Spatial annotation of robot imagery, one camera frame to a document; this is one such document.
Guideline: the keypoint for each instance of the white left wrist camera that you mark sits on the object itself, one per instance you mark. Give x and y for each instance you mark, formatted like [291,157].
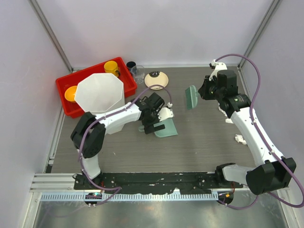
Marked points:
[166,112]

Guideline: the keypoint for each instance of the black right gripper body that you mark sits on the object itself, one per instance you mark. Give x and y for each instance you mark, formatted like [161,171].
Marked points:
[211,90]

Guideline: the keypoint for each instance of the cream round plate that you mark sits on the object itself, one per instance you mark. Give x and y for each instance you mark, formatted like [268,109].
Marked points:
[157,78]

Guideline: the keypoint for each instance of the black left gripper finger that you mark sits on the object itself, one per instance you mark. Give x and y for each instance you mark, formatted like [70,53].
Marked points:
[148,129]
[158,127]

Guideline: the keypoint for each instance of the yellow mug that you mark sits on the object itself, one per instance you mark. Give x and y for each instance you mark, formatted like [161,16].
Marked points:
[112,67]

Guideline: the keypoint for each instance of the crumpled white paper scrap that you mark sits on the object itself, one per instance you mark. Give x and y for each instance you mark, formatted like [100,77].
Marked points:
[222,111]
[239,138]
[229,121]

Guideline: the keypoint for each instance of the orange bowl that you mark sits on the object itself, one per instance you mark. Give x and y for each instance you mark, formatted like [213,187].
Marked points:
[70,93]

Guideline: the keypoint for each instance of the white slotted cable duct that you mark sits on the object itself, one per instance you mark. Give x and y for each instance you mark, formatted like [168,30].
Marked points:
[88,196]

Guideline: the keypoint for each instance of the black cup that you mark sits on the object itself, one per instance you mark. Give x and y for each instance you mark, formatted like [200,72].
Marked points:
[130,65]

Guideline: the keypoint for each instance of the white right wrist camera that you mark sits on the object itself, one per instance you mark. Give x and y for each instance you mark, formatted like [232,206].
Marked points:
[216,66]

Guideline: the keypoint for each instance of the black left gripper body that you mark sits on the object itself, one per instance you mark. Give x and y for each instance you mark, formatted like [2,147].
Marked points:
[152,119]

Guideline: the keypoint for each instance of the green hand brush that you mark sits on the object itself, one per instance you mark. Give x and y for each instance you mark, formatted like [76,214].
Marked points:
[192,95]

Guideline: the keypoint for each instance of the white translucent waste bin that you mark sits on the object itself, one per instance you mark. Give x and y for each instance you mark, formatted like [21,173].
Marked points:
[100,93]

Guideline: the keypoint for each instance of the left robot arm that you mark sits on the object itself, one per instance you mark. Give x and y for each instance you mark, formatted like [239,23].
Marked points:
[89,133]

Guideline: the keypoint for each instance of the clear glass cup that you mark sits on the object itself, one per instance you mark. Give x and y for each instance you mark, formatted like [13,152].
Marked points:
[138,73]

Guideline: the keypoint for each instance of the green dustpan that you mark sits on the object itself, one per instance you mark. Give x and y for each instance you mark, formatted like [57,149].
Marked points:
[170,129]

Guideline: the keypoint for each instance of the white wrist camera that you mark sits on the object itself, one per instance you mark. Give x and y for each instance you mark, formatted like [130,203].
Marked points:
[166,112]
[216,66]

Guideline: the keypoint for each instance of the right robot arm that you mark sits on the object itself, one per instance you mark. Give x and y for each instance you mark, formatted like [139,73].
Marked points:
[270,172]

